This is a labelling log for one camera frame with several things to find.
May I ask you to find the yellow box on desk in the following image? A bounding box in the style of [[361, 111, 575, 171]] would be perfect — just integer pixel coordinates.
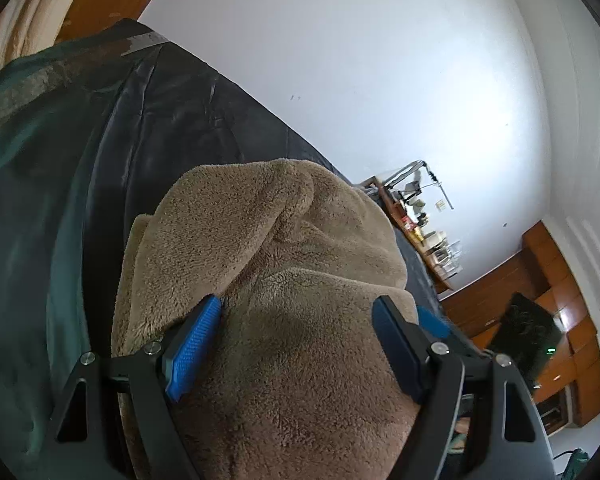
[[411, 226, 425, 244]]

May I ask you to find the brown fleece sweater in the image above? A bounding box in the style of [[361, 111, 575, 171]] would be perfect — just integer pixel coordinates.
[[111, 159, 418, 479]]

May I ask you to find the beige pleated curtain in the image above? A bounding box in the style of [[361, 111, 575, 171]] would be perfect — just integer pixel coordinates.
[[0, 0, 73, 70]]

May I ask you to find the white thermos bottle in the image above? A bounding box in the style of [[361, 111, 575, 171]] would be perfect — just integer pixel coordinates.
[[422, 231, 446, 250]]

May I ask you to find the wooden desk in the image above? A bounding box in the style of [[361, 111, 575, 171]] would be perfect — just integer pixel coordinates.
[[361, 177, 453, 294]]

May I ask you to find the brown wooden wardrobe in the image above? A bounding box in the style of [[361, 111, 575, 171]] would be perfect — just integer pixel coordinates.
[[442, 221, 600, 434]]

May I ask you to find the red box on desk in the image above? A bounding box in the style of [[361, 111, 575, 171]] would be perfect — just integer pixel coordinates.
[[401, 214, 418, 232]]

